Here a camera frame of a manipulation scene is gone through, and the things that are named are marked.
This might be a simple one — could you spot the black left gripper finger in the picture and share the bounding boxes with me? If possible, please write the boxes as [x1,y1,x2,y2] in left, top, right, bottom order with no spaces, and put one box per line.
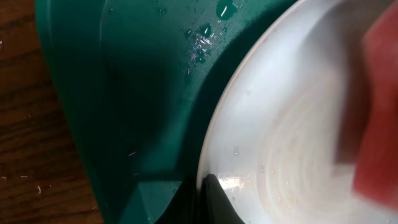
[155,174,244,224]

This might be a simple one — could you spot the light blue plate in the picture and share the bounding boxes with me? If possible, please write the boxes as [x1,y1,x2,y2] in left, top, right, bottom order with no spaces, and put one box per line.
[198,0,397,223]

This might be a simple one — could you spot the red and green sponge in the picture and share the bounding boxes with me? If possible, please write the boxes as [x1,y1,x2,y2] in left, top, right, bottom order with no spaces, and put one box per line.
[353,1,397,210]

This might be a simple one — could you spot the teal plastic tray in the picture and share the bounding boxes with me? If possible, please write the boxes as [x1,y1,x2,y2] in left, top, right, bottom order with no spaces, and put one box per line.
[35,0,293,223]

